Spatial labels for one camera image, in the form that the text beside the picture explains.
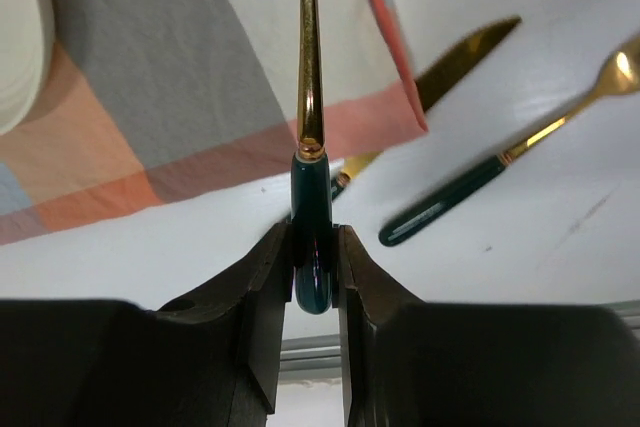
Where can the cream round plate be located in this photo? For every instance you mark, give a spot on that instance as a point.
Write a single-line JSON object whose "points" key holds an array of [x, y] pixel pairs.
{"points": [[27, 38]]}

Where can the gold fork green handle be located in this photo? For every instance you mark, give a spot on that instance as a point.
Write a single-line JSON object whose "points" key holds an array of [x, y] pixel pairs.
{"points": [[618, 76]]}

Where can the gold spoon green handle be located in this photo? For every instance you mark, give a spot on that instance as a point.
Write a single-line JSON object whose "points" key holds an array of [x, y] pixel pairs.
{"points": [[311, 212]]}

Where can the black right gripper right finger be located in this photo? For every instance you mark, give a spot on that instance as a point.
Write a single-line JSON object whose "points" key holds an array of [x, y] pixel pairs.
{"points": [[408, 362]]}

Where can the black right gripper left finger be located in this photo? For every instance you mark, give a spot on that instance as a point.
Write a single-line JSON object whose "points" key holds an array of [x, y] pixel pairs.
{"points": [[209, 357]]}

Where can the checkered orange blue cloth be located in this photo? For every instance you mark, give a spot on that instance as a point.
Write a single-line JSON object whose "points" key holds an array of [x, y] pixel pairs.
{"points": [[151, 102]]}

